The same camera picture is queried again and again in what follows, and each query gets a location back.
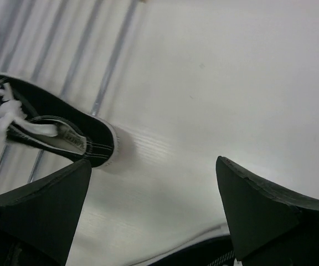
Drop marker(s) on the cream and chrome shoe shelf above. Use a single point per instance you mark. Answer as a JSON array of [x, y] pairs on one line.
[[82, 51]]

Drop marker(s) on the black canvas sneaker white laces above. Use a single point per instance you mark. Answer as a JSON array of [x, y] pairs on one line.
[[32, 116]]

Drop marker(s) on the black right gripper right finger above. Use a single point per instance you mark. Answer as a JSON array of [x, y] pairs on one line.
[[269, 224]]

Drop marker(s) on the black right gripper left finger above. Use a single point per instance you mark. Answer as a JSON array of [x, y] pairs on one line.
[[38, 220]]

